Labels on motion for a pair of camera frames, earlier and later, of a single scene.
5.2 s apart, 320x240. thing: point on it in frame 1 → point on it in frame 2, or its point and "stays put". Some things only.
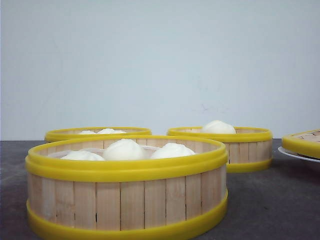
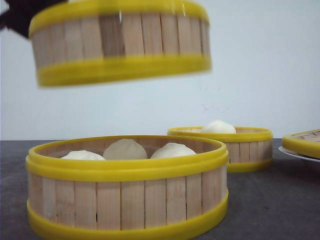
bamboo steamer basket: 249,149 stays put
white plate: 299,156 stays put
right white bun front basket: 171,150 stays put
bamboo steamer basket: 67,134 → 78,42
